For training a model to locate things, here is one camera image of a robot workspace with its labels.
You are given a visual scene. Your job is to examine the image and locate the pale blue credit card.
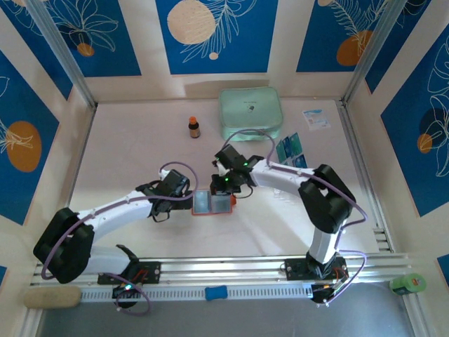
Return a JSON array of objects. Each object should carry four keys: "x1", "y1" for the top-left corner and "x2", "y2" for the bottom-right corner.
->
[{"x1": 194, "y1": 191, "x2": 211, "y2": 213}]

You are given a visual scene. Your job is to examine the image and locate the orange card holder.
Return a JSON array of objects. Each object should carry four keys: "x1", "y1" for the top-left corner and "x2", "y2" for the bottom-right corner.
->
[{"x1": 191, "y1": 189, "x2": 238, "y2": 217}]

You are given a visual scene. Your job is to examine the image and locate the clear plastic card box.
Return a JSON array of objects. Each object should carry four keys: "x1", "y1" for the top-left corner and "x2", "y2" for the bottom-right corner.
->
[{"x1": 269, "y1": 187, "x2": 294, "y2": 204}]

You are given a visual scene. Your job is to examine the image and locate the brown bottle orange cap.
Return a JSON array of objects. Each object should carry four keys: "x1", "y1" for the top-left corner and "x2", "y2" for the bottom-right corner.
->
[{"x1": 187, "y1": 116, "x2": 201, "y2": 140}]

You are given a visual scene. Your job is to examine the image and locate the mint green zip pouch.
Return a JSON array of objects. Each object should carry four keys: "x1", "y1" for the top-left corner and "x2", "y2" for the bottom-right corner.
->
[{"x1": 219, "y1": 86, "x2": 284, "y2": 143}]

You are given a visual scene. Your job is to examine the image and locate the blue foil packets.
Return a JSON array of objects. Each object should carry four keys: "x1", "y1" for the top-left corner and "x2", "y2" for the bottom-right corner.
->
[{"x1": 287, "y1": 154, "x2": 308, "y2": 170}]

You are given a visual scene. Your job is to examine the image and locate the white blue sachet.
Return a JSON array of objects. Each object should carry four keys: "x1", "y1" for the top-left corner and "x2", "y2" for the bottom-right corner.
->
[{"x1": 302, "y1": 108, "x2": 331, "y2": 132}]

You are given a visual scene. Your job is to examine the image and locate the blue clip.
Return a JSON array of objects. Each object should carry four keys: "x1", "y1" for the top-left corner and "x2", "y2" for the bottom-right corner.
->
[{"x1": 205, "y1": 286, "x2": 229, "y2": 302}]

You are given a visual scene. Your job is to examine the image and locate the black base connector box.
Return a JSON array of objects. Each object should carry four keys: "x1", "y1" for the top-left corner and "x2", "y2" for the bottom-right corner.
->
[
  {"x1": 310, "y1": 283, "x2": 337, "y2": 305},
  {"x1": 111, "y1": 283, "x2": 142, "y2": 299}
]

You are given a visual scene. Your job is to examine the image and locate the beige foam pad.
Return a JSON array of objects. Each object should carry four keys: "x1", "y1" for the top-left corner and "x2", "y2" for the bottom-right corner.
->
[{"x1": 23, "y1": 285, "x2": 82, "y2": 310}]

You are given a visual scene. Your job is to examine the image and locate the green roll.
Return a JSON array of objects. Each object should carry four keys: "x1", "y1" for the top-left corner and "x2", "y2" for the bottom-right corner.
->
[{"x1": 389, "y1": 272, "x2": 427, "y2": 295}]

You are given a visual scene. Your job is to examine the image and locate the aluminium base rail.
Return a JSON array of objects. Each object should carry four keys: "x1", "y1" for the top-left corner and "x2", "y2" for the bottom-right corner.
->
[{"x1": 30, "y1": 255, "x2": 412, "y2": 287}]

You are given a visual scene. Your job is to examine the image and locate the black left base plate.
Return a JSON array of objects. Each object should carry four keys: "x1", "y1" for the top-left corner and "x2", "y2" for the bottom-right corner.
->
[{"x1": 97, "y1": 260, "x2": 162, "y2": 285}]

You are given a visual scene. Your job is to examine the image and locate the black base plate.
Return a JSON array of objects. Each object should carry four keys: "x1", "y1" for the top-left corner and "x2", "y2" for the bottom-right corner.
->
[
  {"x1": 97, "y1": 260, "x2": 162, "y2": 285},
  {"x1": 284, "y1": 257, "x2": 348, "y2": 282}
]

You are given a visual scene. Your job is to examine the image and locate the white slotted cable duct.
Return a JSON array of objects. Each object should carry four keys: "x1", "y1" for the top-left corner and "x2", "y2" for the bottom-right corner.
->
[{"x1": 80, "y1": 284, "x2": 313, "y2": 302}]

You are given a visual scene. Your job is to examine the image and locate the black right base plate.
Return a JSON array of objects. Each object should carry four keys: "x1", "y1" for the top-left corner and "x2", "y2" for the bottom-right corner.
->
[{"x1": 284, "y1": 257, "x2": 348, "y2": 282}]

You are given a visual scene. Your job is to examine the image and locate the aluminium side rail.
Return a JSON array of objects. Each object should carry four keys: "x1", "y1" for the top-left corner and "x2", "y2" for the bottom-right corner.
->
[{"x1": 338, "y1": 101, "x2": 394, "y2": 253}]

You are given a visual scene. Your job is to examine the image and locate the aluminium corner post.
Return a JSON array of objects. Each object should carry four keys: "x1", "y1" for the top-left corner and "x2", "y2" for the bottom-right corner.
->
[
  {"x1": 340, "y1": 0, "x2": 433, "y2": 106},
  {"x1": 25, "y1": 0, "x2": 98, "y2": 109}
]

